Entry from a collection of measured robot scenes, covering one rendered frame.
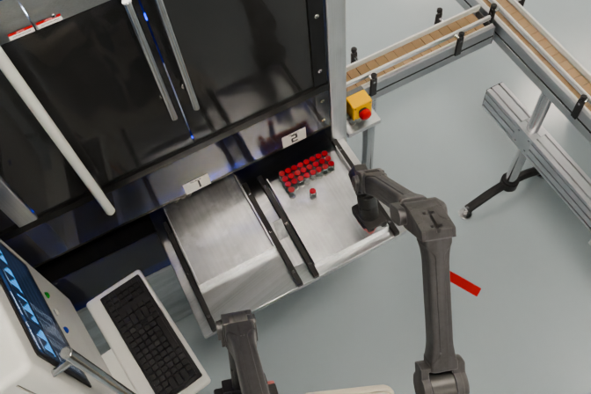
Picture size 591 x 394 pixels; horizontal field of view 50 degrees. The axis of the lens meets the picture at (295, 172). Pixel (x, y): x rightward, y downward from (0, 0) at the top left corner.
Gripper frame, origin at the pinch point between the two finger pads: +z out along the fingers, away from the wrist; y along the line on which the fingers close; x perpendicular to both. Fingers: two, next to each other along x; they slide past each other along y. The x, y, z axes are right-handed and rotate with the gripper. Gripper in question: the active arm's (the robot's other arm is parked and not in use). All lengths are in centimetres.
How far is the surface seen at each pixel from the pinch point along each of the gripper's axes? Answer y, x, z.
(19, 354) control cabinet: -24, 87, -58
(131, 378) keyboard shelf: 1, 83, 12
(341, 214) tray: 12.2, 3.8, 2.2
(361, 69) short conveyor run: 54, -30, -11
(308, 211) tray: 18.3, 12.6, 1.1
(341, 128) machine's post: 35.6, -10.8, -8.3
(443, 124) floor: 85, -87, 78
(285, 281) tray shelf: 1.3, 30.0, 4.6
